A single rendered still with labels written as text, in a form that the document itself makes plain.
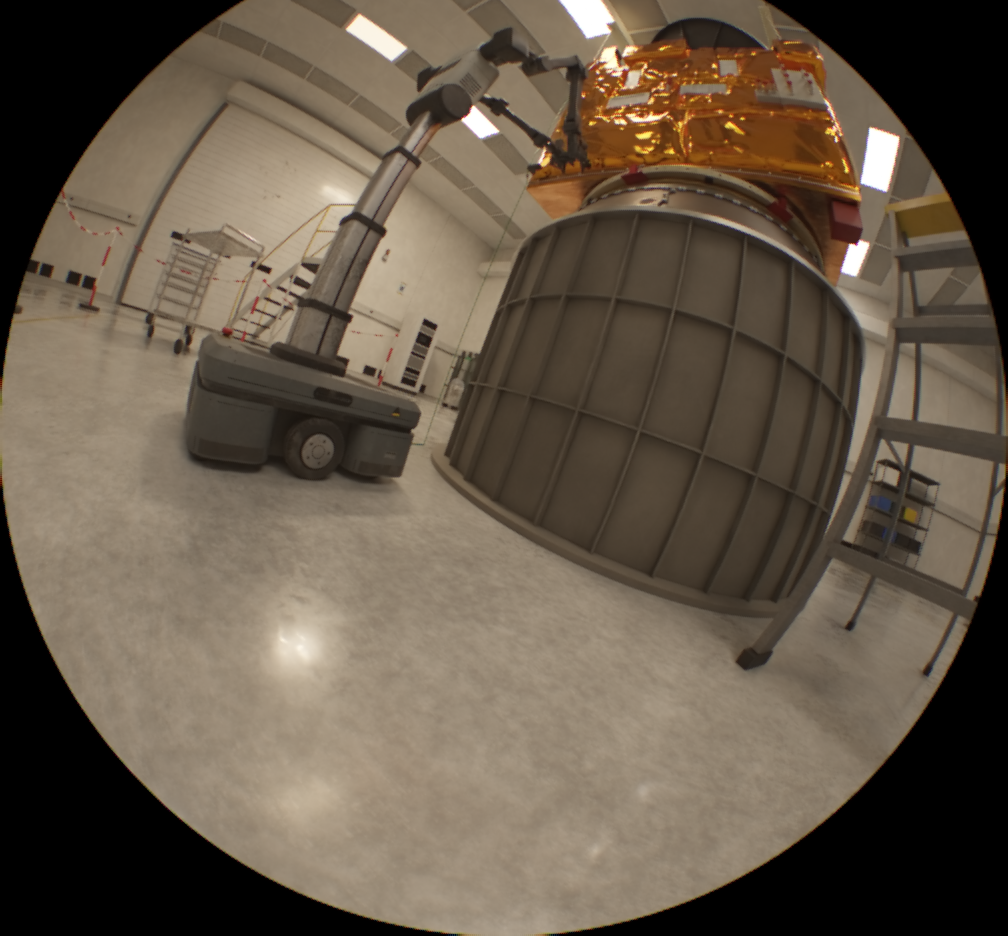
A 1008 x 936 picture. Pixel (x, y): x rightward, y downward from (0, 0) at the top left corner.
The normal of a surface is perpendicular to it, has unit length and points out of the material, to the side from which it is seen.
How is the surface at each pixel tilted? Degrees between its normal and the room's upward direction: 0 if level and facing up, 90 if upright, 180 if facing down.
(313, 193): 90
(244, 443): 90
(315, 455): 90
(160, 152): 90
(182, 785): 0
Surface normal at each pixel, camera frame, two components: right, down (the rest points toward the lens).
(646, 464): -0.39, -0.09
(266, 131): 0.74, 0.29
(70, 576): 0.33, -0.94
